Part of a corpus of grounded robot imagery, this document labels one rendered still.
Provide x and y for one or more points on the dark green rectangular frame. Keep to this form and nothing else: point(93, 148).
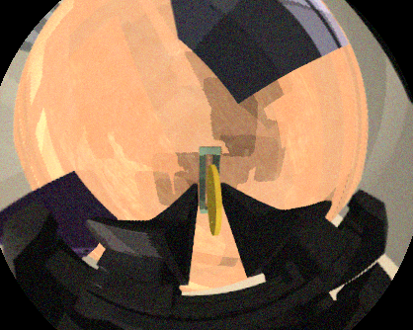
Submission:
point(202, 171)

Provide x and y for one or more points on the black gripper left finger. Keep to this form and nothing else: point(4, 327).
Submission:
point(168, 237)

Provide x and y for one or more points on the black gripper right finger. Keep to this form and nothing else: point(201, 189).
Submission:
point(261, 230)

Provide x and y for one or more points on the gold coin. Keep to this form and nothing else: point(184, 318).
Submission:
point(213, 200)

